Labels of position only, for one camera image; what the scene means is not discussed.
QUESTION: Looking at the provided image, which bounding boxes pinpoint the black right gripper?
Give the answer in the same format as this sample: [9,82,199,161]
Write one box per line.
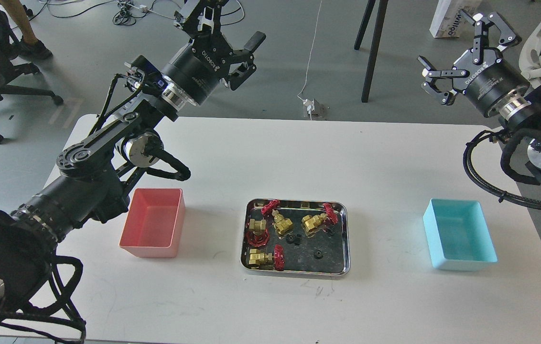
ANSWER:
[417,9,531,118]

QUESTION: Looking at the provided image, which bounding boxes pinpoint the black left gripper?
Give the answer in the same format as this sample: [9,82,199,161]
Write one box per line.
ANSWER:
[161,0,266,106]

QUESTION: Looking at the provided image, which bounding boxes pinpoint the brass valve red handwheel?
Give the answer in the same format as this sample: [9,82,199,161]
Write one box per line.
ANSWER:
[245,218,269,248]

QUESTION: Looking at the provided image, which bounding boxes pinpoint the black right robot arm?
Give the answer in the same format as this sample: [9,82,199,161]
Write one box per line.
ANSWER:
[418,10,541,210]

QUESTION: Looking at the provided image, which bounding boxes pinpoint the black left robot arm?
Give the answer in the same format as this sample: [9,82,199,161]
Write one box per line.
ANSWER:
[0,0,266,344]

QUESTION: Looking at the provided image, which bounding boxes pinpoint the white cardboard box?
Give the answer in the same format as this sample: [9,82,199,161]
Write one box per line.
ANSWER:
[429,0,482,38]

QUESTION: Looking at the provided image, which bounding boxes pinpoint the light blue plastic box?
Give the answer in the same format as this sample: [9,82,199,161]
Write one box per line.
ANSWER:
[422,198,498,271]

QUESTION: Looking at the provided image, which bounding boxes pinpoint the brass valve top middle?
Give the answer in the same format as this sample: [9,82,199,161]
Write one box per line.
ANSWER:
[261,199,294,237]

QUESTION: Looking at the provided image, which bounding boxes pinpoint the pink plastic box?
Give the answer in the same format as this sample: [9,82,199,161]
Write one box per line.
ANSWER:
[119,188,185,258]

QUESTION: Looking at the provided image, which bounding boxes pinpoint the brass valve top right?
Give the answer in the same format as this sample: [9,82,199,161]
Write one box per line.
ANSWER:
[301,203,338,237]

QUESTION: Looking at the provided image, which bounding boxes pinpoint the brass valve bottom left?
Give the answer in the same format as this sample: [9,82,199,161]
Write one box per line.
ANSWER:
[246,244,284,271]

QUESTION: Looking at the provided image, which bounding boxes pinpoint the small black gear lower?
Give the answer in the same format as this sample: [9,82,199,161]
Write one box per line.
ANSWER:
[313,250,325,260]

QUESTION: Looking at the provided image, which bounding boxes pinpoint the black tripod stand right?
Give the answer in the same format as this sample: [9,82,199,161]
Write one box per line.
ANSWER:
[354,0,390,103]

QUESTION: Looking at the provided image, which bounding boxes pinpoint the white power adapter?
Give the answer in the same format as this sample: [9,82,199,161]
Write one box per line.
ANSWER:
[303,98,327,120]

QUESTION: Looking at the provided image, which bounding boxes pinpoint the person leg with shoe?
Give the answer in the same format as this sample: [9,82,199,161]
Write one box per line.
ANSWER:
[0,0,54,60]

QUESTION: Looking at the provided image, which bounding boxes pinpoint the shiny metal tray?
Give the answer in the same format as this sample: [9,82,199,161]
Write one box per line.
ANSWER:
[240,199,350,277]

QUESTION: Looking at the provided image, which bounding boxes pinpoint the white cable on floor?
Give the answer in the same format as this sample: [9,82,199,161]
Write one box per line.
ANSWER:
[297,0,323,101]

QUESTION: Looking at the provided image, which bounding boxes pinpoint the black cables on floor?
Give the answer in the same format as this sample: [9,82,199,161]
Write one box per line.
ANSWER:
[27,0,245,27]

